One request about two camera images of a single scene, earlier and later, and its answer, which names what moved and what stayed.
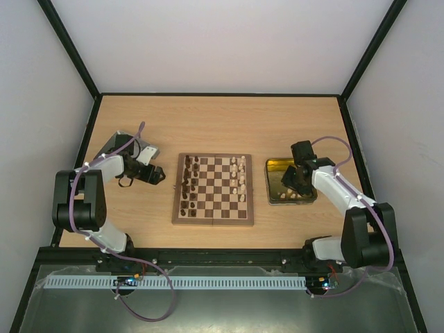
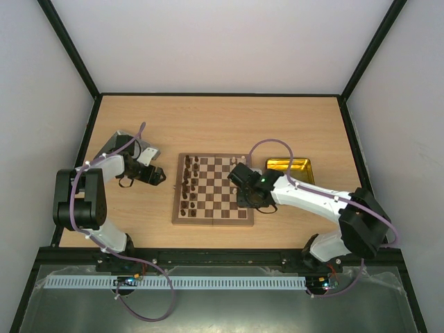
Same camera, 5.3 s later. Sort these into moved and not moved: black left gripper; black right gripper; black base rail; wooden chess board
Moved: black right gripper
Not moved: black left gripper; wooden chess board; black base rail
